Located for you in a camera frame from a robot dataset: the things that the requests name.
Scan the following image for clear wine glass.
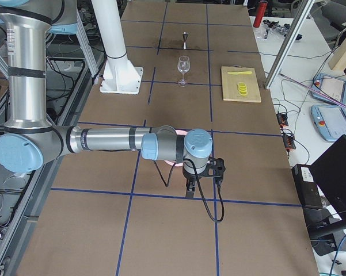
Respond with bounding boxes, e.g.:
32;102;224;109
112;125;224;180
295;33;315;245
177;55;190;87

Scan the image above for black monitor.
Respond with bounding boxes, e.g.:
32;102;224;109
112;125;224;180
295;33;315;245
309;135;346;239

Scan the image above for orange black connector strip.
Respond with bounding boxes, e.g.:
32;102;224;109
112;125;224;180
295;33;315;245
276;112;296;152

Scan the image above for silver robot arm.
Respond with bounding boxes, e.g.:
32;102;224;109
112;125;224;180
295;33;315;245
0;1;215;193

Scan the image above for near blue teach pendant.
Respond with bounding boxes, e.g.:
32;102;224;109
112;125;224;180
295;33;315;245
311;105;346;142

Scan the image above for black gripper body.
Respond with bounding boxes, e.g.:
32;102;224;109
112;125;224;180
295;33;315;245
182;166;204;184

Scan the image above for yellow lemon slices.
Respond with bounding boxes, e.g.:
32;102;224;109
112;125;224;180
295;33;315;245
237;82;248;97

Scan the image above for bamboo cutting board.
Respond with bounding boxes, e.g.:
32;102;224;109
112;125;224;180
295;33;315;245
221;66;261;103

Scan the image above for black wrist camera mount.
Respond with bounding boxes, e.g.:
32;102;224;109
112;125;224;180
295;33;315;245
200;156;226;182

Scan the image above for pink ribbed bowl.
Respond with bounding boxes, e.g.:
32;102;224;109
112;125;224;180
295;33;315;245
165;129;187;167

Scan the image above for aluminium frame post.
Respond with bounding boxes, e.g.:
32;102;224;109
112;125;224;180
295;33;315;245
264;0;314;89

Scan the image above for black box with label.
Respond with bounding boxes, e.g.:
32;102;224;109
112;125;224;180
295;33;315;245
291;164;330;210

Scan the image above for yellow plastic knife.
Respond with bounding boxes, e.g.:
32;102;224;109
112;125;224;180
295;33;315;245
227;71;252;75

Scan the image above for blue teach pendant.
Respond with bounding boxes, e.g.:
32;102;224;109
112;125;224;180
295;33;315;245
311;105;346;142
311;73;346;104

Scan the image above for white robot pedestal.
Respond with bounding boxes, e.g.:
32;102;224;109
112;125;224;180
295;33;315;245
92;0;143;95

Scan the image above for steel jigger cup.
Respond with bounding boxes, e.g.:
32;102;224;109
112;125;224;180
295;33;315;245
182;32;189;49

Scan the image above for clear plastic bag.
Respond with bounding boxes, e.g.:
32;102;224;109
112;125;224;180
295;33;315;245
254;20;291;40

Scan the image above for far blue teach pendant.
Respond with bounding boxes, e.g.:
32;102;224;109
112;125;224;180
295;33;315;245
311;73;346;104

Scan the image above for red thermos bottle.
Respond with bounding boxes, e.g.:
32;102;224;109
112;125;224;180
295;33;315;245
253;0;268;28

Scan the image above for black camera cable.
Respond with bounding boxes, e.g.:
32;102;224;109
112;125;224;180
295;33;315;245
153;157;226;223

